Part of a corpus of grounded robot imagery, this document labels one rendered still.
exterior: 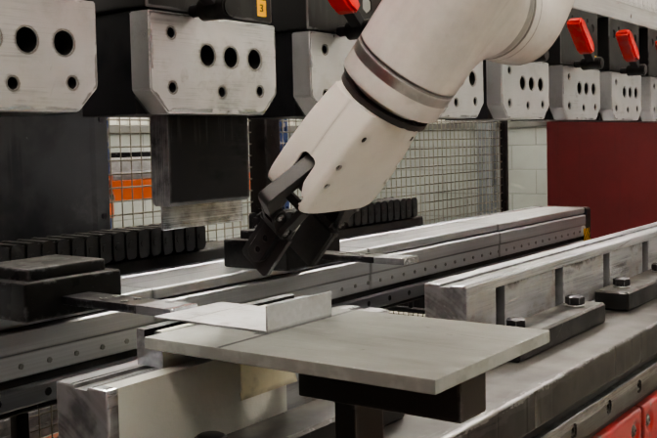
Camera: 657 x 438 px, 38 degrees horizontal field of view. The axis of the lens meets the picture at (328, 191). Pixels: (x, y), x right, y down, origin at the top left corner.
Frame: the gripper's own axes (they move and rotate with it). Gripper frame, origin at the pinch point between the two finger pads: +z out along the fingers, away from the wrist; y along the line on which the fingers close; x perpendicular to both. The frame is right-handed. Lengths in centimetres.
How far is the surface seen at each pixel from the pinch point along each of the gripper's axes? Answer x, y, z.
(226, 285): -18.9, -28.1, 28.5
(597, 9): -21, -84, -19
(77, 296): -15.4, 1.6, 20.9
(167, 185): -9.1, 6.2, 0.9
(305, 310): 4.5, -0.4, 3.4
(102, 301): -12.0, 2.3, 18.1
